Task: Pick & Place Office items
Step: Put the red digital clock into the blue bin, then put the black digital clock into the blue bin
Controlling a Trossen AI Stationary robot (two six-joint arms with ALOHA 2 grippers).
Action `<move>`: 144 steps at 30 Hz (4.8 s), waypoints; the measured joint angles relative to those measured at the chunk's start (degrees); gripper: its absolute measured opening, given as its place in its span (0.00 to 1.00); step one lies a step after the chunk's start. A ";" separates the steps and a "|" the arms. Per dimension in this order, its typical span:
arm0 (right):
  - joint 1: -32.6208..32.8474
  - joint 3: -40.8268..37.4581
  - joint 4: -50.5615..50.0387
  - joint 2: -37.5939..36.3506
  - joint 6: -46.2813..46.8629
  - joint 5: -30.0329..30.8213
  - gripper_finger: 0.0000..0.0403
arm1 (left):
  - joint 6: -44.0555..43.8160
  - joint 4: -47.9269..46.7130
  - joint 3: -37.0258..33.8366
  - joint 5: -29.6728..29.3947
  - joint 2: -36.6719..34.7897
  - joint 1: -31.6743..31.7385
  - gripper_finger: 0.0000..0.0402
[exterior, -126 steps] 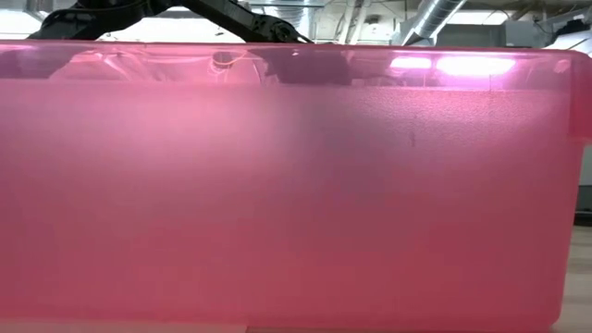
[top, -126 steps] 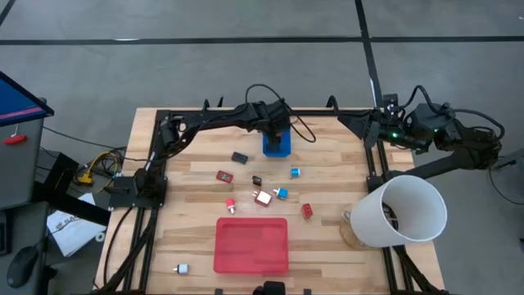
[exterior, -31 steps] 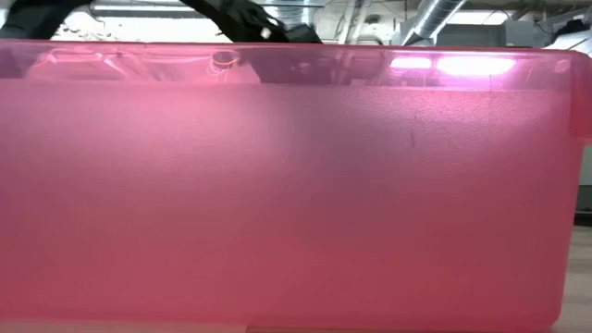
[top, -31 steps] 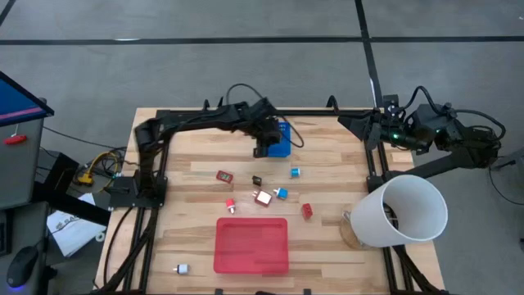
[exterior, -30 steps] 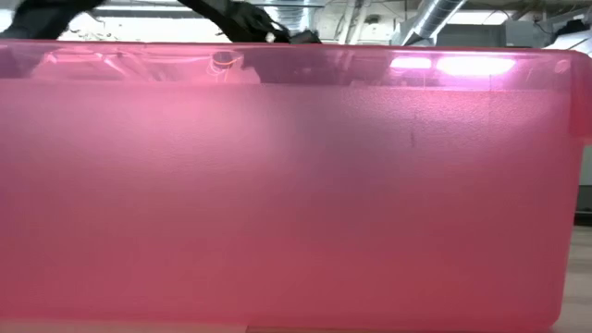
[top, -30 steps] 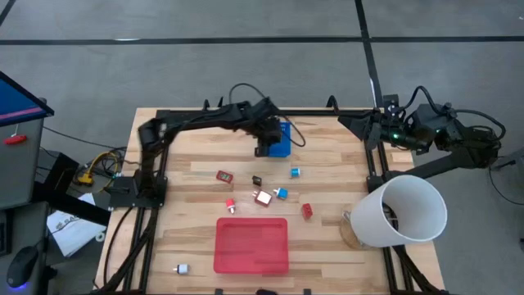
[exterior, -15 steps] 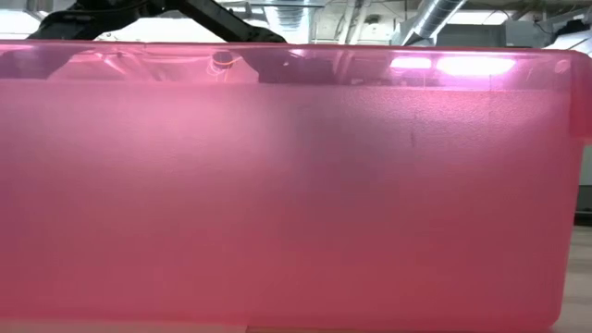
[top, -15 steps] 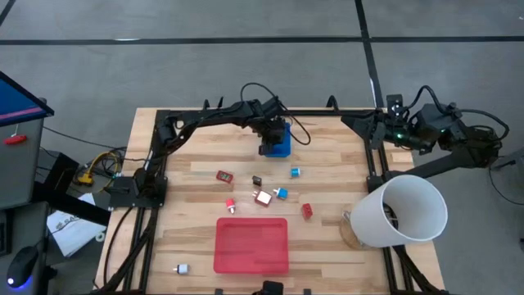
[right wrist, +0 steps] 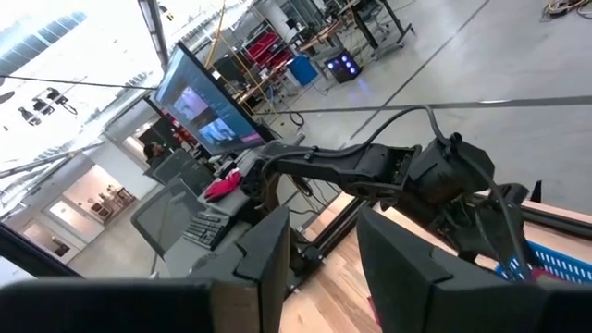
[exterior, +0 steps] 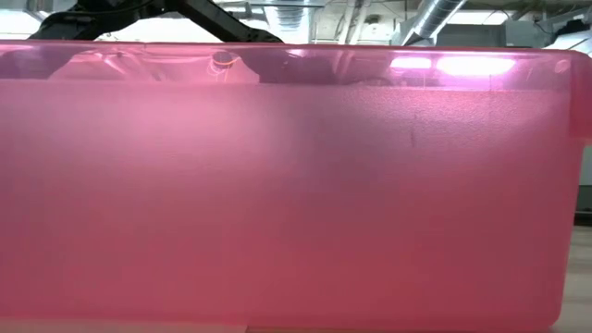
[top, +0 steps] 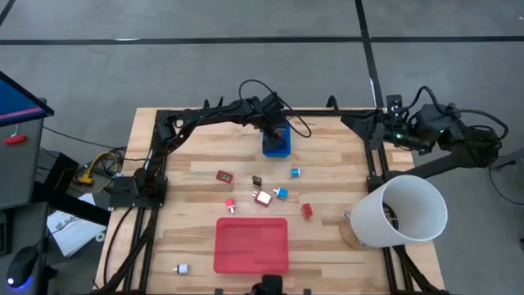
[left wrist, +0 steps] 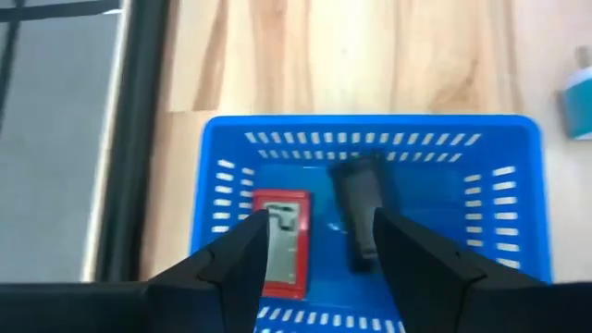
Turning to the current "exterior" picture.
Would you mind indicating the red translucent plastic bin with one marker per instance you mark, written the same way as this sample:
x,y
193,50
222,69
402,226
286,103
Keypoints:
x,y
277,208

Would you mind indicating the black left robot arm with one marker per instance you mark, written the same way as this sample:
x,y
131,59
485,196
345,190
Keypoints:
x,y
217,18

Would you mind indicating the grey ventilation unit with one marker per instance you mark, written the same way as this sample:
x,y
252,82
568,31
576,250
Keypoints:
x,y
485,36

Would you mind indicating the ribbed ceiling duct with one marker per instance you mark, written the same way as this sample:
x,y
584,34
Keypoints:
x,y
289,18

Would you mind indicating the silver ventilation duct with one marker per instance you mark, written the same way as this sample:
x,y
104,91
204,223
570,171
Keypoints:
x,y
432,18

